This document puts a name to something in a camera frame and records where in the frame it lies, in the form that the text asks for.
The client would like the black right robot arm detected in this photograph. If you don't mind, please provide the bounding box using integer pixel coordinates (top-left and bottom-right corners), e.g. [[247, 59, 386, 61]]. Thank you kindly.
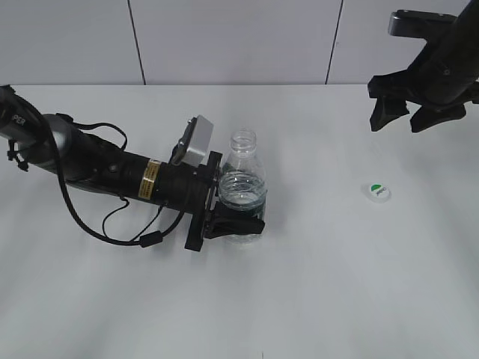
[[367, 1, 478, 133]]

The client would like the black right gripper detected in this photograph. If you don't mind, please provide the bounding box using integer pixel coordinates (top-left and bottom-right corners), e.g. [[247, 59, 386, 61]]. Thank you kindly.
[[367, 38, 478, 132]]

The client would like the black left camera cable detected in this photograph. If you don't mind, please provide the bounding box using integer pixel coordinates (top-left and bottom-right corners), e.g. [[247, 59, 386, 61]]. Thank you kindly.
[[33, 111, 184, 248]]

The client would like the clear Cestbon water bottle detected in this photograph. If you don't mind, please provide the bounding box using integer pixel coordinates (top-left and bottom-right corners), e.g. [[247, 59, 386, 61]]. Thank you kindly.
[[217, 128, 269, 245]]

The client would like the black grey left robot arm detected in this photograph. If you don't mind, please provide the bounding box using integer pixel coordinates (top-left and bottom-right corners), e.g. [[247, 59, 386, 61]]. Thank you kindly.
[[1, 85, 265, 251]]

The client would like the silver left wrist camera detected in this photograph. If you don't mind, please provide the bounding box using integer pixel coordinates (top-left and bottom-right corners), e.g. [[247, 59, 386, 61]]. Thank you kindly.
[[172, 115, 213, 167]]

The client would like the white green bottle cap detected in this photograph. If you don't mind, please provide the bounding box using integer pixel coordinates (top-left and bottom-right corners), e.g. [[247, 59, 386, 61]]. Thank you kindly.
[[361, 182, 392, 203]]

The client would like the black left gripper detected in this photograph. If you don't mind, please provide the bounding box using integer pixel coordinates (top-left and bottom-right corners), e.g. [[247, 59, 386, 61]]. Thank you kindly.
[[156, 151, 265, 251]]

